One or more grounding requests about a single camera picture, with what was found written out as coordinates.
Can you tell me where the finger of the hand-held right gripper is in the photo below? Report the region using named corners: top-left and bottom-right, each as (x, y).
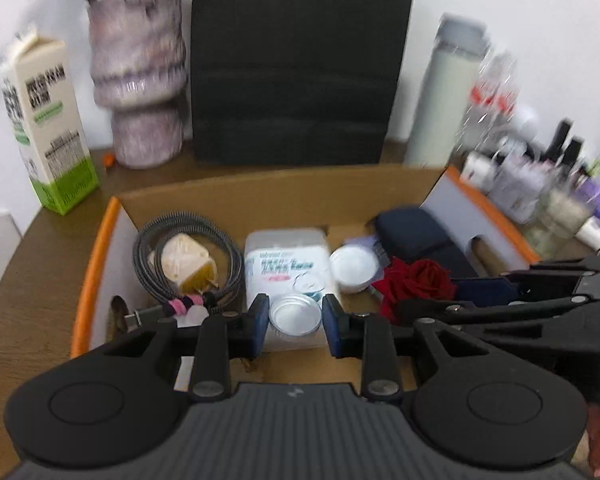
top-left (452, 255), bottom-right (600, 306)
top-left (397, 296), bottom-right (598, 327)

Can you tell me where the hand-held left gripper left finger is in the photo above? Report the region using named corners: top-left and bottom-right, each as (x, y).
top-left (102, 294), bottom-right (272, 401)

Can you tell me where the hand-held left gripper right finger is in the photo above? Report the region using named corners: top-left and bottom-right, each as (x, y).
top-left (321, 294), bottom-right (491, 401)

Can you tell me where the white round jar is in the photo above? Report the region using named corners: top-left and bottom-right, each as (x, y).
top-left (329, 246), bottom-right (381, 295)

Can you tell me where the white plastic wipes box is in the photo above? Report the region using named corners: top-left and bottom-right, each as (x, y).
top-left (243, 229), bottom-right (341, 351)

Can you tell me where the red fabric rose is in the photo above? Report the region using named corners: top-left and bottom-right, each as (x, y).
top-left (372, 257), bottom-right (458, 326)

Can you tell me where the beige power adapter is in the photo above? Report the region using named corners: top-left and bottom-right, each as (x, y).
top-left (152, 232), bottom-right (218, 295)

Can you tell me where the dark blue zip case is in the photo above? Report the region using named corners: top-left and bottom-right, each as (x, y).
top-left (372, 206), bottom-right (478, 281)

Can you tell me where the red cardboard box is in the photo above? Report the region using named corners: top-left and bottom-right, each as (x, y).
top-left (70, 164), bottom-right (541, 401)

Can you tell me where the black braided cable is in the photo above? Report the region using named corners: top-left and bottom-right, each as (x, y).
top-left (117, 214), bottom-right (245, 331)

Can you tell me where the clear glass cup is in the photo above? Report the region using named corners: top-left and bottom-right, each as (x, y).
top-left (527, 180), bottom-right (598, 256)

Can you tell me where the white round device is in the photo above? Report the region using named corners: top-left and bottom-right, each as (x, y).
top-left (512, 107), bottom-right (541, 143)

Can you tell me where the clear water bottle red label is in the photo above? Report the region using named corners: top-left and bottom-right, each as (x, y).
top-left (457, 52), bottom-right (501, 153)
top-left (490, 55), bottom-right (520, 131)

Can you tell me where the white thermos bottle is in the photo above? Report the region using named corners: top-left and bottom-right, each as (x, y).
top-left (402, 14), bottom-right (491, 168)

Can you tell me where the black chair back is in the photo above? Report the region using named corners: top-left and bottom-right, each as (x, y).
top-left (190, 0), bottom-right (418, 167)

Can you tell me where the purple speckled vase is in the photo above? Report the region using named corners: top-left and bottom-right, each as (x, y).
top-left (87, 0), bottom-right (188, 170)

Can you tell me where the white booklet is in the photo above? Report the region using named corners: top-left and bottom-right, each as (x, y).
top-left (0, 210), bottom-right (28, 301)

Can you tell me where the green and white milk carton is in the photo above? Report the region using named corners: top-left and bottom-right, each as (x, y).
top-left (0, 27), bottom-right (101, 216)

